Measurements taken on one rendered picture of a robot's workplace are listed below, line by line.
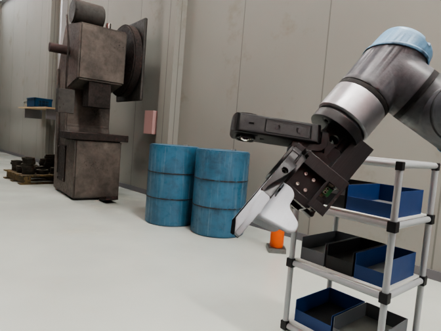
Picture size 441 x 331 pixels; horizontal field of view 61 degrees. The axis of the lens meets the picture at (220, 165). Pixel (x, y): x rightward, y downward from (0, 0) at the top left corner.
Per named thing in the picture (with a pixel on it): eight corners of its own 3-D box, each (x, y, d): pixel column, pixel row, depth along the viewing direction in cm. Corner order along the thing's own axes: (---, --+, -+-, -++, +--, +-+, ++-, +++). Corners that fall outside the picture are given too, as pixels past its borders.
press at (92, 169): (154, 201, 565) (168, 4, 544) (68, 207, 474) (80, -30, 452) (106, 186, 673) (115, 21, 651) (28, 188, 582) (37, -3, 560)
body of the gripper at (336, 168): (319, 220, 44) (382, 144, 45) (262, 173, 44) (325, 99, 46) (304, 221, 51) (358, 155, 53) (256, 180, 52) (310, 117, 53)
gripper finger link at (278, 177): (277, 190, 40) (308, 150, 46) (266, 181, 40) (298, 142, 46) (257, 212, 43) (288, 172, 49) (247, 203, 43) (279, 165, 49)
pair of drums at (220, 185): (181, 212, 499) (186, 144, 492) (254, 234, 417) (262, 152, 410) (133, 218, 444) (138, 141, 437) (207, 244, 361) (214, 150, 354)
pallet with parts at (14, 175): (95, 182, 703) (96, 157, 699) (18, 184, 610) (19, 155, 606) (75, 176, 768) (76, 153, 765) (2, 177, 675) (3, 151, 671)
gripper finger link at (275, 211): (284, 254, 37) (317, 201, 43) (239, 215, 38) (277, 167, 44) (269, 266, 39) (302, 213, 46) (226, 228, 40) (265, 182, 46)
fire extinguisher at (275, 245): (278, 256, 342) (283, 197, 338) (258, 249, 359) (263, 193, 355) (293, 252, 358) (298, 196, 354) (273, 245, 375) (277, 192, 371)
